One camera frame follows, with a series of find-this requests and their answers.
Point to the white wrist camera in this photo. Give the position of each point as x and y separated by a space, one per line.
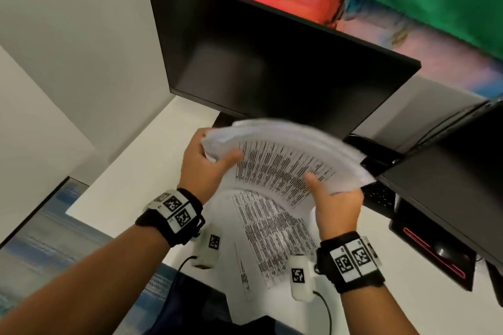
208 244
300 279

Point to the person's right hand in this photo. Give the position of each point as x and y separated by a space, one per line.
338 213

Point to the person's left forearm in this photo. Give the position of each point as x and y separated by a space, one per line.
78 291

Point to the black computer mouse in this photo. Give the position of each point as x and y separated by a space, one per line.
445 254

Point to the black flat device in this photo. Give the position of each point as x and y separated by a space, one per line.
496 279

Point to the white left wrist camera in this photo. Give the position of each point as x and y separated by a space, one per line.
208 244

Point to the person's dark trousers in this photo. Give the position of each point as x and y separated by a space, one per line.
188 307

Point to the person's left hand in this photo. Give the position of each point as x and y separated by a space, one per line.
196 173

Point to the glossy black box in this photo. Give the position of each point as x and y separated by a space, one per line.
373 150

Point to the stack of white printed papers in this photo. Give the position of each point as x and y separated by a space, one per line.
294 158

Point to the white table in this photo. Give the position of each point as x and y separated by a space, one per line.
137 189

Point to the black left wristband with markers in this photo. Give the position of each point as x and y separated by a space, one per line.
157 225

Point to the black wristband with markers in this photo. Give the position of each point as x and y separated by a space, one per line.
326 264
157 225

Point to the grey desk divider panel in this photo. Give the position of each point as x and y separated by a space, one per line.
424 107

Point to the person's right forearm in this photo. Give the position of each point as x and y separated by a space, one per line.
373 311

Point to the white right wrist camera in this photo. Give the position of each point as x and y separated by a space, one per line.
300 279

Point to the black keyboard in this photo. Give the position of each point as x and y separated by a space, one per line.
377 197

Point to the black computer monitor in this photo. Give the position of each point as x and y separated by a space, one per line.
452 189
275 64

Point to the black mouse pad red trim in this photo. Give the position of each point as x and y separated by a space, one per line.
408 225

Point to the black right wristband with markers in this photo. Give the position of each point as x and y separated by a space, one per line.
326 264

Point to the black red-striped monitor base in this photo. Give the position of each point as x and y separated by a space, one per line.
224 120

